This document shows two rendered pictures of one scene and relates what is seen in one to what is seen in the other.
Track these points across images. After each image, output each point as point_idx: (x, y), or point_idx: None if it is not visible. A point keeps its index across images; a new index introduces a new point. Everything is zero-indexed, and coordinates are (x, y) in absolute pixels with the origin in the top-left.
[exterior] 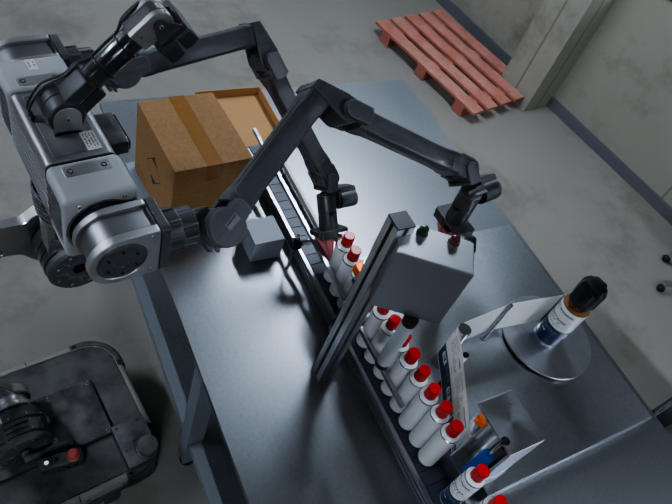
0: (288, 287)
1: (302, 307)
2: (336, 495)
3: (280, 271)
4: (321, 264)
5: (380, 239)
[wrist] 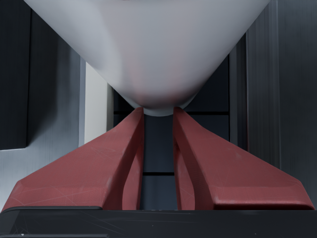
0: (312, 127)
1: (293, 29)
2: None
3: (315, 207)
4: (173, 162)
5: None
